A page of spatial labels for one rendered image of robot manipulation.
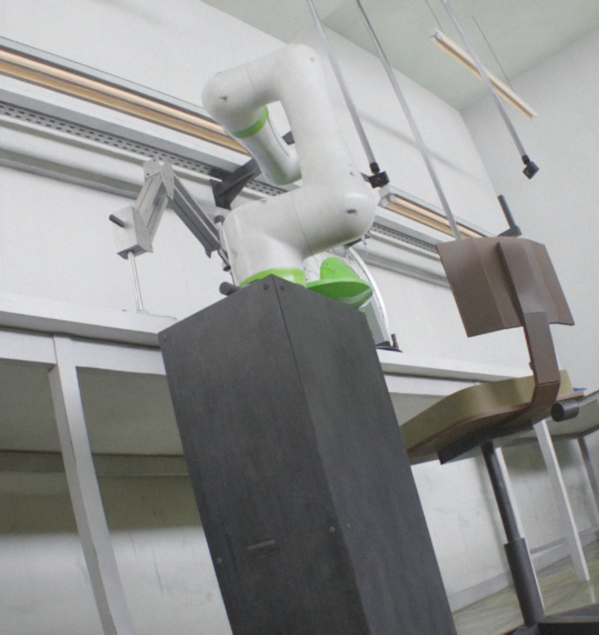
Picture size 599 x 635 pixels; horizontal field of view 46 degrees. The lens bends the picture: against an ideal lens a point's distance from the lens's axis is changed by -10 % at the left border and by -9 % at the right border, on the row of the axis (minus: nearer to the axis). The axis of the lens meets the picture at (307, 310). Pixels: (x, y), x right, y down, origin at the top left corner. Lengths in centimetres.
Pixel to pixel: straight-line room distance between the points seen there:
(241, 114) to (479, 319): 69
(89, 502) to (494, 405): 78
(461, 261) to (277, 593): 75
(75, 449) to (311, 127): 77
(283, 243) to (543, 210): 560
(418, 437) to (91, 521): 69
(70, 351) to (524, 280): 90
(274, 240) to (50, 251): 148
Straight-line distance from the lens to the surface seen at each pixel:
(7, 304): 133
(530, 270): 159
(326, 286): 194
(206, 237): 226
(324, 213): 140
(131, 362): 152
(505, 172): 718
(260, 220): 143
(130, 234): 166
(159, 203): 193
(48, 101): 292
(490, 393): 151
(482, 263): 154
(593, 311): 658
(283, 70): 166
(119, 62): 371
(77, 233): 290
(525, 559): 166
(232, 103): 169
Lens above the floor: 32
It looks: 21 degrees up
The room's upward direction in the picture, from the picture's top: 16 degrees counter-clockwise
